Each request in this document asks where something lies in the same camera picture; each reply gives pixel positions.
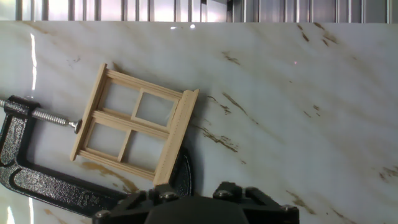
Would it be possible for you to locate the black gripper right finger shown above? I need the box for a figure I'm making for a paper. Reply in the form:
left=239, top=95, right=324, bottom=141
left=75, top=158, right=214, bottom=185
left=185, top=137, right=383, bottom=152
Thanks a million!
left=213, top=182, right=300, bottom=224

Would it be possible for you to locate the white marble pattern board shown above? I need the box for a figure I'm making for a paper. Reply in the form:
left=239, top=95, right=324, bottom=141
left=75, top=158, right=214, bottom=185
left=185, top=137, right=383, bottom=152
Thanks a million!
left=0, top=20, right=398, bottom=224

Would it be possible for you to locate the black C-clamp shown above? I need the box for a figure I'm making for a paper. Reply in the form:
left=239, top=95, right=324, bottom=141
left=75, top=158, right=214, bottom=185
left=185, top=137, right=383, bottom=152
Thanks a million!
left=0, top=95, right=195, bottom=218

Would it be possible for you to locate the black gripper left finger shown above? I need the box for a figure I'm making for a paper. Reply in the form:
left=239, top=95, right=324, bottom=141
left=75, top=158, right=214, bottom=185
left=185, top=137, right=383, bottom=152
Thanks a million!
left=92, top=183, right=200, bottom=224

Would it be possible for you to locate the small wooden window model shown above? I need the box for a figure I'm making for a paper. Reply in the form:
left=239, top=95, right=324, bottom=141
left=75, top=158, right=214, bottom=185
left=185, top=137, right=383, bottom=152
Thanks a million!
left=69, top=63, right=200, bottom=187

